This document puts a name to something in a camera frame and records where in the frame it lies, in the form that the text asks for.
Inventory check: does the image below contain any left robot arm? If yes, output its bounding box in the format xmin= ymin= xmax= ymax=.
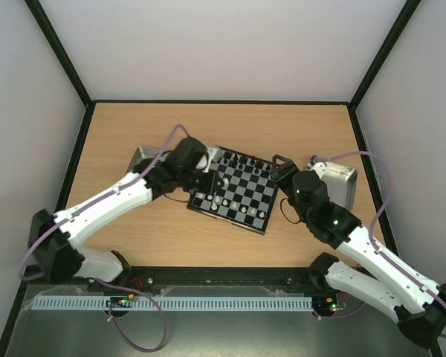
xmin=28 ymin=137 xmax=223 ymax=283

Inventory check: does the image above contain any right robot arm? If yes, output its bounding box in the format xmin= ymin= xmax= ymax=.
xmin=271 ymin=155 xmax=446 ymax=350

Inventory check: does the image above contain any black white chessboard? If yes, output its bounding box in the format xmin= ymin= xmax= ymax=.
xmin=187 ymin=147 xmax=278 ymax=235

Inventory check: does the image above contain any right metal tray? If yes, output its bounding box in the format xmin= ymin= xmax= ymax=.
xmin=321 ymin=161 xmax=358 ymax=210

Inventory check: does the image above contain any metal tray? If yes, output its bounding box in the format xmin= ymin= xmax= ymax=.
xmin=126 ymin=146 xmax=166 ymax=176
xmin=321 ymin=161 xmax=358 ymax=210

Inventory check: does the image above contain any left metal tray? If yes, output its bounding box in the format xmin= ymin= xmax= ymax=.
xmin=126 ymin=146 xmax=166 ymax=176

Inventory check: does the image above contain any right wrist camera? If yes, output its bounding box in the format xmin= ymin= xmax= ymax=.
xmin=306 ymin=155 xmax=327 ymax=179

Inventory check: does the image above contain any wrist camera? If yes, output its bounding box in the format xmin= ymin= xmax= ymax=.
xmin=306 ymin=155 xmax=327 ymax=179
xmin=196 ymin=146 xmax=223 ymax=173

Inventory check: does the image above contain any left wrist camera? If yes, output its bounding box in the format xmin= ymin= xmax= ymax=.
xmin=196 ymin=146 xmax=223 ymax=173

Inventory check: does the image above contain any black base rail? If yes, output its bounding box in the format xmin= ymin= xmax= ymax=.
xmin=22 ymin=266 xmax=417 ymax=295

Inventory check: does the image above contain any light blue cable duct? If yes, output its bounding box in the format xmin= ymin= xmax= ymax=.
xmin=30 ymin=295 xmax=313 ymax=312

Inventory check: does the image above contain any black metal frame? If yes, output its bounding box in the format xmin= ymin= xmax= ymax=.
xmin=0 ymin=1 xmax=421 ymax=356

